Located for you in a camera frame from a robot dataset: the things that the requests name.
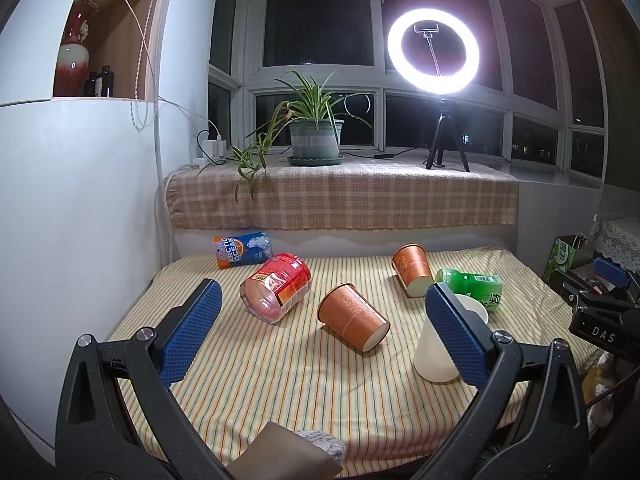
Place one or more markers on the white paper cup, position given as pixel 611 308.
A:
pixel 431 347

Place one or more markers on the green paper box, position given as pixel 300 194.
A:
pixel 565 256

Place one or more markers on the wooden shelf niche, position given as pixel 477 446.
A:
pixel 125 25

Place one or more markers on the dark small bottle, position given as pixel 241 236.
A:
pixel 94 85

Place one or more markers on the phone holder clamp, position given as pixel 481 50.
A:
pixel 426 29

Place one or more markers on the striped yellow tablecloth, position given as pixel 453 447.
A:
pixel 280 385

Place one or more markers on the white lace cloth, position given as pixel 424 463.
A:
pixel 622 240

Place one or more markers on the black tripod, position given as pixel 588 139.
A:
pixel 442 132

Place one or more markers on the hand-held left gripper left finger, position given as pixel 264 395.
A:
pixel 192 332

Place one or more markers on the blue and orange drink can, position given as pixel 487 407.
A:
pixel 242 251

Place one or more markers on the green pot saucer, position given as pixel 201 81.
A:
pixel 315 161

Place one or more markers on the dark tall bottle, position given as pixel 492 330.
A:
pixel 107 82

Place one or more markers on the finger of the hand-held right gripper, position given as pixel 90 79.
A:
pixel 611 269

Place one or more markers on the green flower pot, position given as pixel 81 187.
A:
pixel 315 139

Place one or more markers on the white wall charger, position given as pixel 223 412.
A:
pixel 219 145
pixel 207 146

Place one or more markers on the green soda can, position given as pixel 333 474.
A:
pixel 472 286

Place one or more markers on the brown flat pad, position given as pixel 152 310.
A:
pixel 280 452

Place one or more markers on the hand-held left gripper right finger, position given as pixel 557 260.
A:
pixel 457 335

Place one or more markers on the spider plant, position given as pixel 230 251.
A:
pixel 300 97

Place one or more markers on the red clear plastic tub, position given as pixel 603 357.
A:
pixel 277 285

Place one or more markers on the red and white vase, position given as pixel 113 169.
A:
pixel 72 67

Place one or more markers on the white wall pipe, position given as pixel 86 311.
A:
pixel 159 160

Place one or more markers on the orange patterned paper cup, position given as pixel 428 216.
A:
pixel 350 315
pixel 411 267

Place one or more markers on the grey knitted cloth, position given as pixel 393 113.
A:
pixel 322 442

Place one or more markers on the plaid windowsill cloth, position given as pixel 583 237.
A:
pixel 350 195

